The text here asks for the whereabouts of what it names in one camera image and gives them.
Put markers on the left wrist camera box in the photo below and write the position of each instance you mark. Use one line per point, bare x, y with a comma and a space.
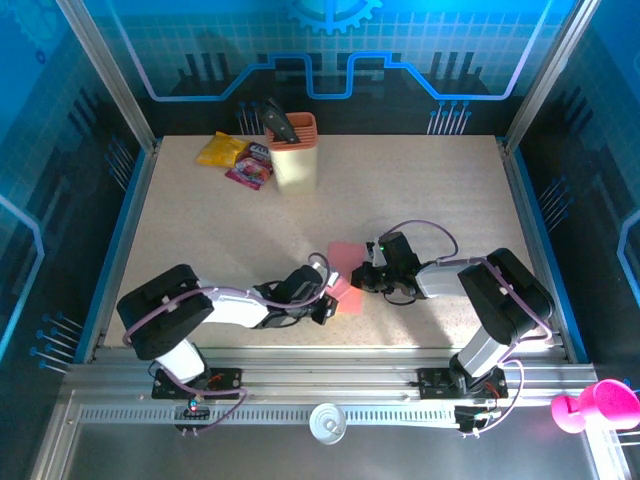
327, 275

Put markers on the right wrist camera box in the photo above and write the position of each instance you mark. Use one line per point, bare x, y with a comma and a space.
375, 255

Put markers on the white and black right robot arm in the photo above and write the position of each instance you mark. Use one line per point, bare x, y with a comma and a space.
440, 280

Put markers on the white round lid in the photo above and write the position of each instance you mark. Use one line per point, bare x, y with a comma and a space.
327, 424

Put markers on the magenta plastic stand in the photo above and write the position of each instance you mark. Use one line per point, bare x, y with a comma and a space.
607, 402

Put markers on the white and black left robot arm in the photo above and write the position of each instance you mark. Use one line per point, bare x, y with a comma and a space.
235, 310

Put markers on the purple snack bag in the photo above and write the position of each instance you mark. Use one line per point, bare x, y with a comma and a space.
250, 170

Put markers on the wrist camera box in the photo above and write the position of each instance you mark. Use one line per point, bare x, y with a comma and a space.
327, 275
375, 255

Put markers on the small black controller board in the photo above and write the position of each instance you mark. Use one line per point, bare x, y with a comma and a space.
467, 416
200, 412

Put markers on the cream knife block orange top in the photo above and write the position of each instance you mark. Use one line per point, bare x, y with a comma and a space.
297, 165

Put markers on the aluminium frame post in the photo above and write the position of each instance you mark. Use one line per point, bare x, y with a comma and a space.
552, 70
107, 75

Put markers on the yellow snack bag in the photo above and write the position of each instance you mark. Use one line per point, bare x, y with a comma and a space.
220, 150

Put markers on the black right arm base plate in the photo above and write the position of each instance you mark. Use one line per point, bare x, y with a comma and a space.
430, 382

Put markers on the aluminium front frame rail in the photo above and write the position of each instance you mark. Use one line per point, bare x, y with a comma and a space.
325, 380

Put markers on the aluminium side rail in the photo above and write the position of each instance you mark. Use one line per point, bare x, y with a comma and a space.
522, 200
121, 250

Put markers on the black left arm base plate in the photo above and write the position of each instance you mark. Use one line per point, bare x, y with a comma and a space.
230, 382

